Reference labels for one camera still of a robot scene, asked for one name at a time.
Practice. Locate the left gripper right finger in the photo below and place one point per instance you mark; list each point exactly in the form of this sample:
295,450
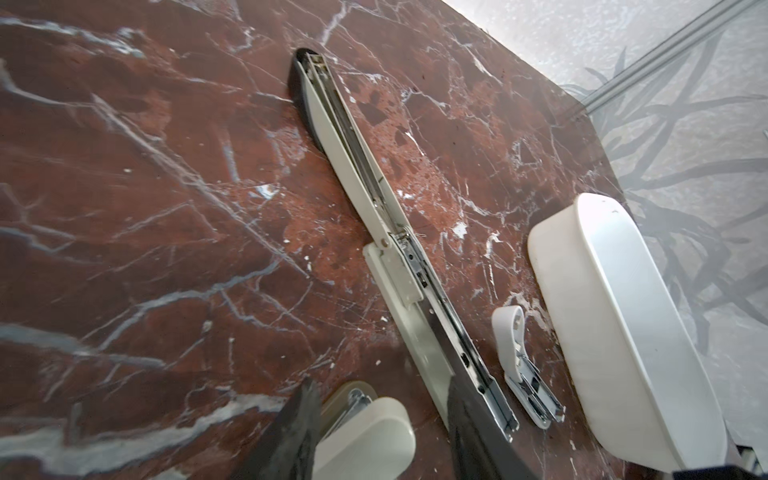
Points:
479,449

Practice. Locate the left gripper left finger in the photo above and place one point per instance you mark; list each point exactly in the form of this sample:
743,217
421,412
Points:
286,449

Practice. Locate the small beige staple remover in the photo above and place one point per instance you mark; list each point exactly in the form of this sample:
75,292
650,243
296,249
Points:
363,435

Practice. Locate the small white mini stapler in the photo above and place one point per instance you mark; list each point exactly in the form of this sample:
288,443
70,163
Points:
520,373

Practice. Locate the white rectangular staple tray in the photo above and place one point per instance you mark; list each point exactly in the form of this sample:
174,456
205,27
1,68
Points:
640,382

